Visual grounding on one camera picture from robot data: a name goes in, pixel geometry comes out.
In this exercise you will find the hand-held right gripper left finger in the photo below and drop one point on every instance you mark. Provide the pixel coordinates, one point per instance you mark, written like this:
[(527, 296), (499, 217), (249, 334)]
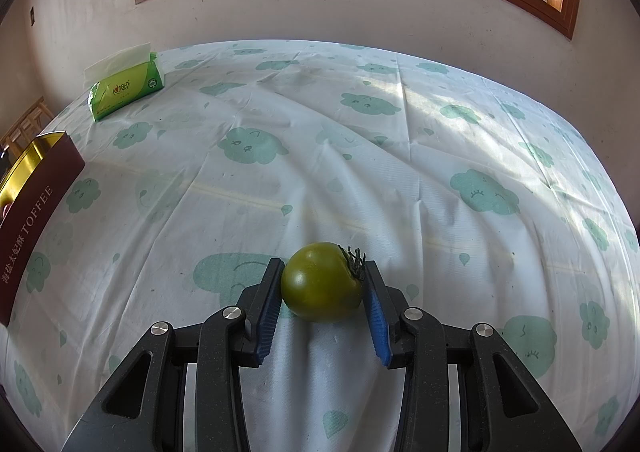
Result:
[(262, 327)]

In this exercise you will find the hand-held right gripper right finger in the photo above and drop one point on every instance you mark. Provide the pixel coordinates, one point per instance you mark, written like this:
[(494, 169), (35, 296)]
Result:
[(377, 327)]

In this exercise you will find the green tomato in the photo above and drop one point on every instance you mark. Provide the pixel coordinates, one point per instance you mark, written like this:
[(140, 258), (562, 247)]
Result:
[(320, 282)]

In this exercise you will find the red and gold tin box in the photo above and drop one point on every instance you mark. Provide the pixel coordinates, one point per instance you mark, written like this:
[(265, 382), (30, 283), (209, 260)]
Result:
[(35, 212)]

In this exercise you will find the green tissue pack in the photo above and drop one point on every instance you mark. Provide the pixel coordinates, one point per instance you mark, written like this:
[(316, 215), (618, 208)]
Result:
[(125, 89)]

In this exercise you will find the light wooden chair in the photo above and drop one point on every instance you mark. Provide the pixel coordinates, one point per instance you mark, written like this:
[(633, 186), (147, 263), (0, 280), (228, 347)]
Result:
[(31, 114)]

